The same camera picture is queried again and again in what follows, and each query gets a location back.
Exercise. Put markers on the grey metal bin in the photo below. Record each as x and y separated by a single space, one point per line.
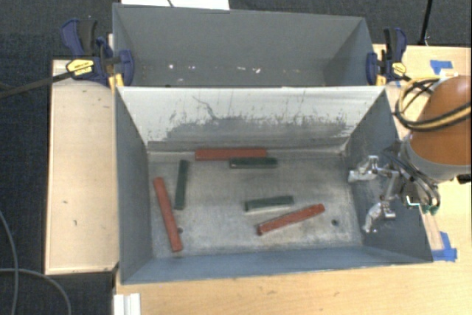
236 195

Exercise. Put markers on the black cylinder on white bracket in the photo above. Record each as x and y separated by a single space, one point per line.
465 178

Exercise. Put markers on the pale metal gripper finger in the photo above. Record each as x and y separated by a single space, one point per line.
380 212
363 171

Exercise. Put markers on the dark green flat block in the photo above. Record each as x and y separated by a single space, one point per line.
181 185
269 203
253 162

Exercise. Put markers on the pale wood flat board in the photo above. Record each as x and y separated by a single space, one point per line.
81 173

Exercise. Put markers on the red-brown flat block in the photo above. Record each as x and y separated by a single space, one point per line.
230 153
291 219
167 214

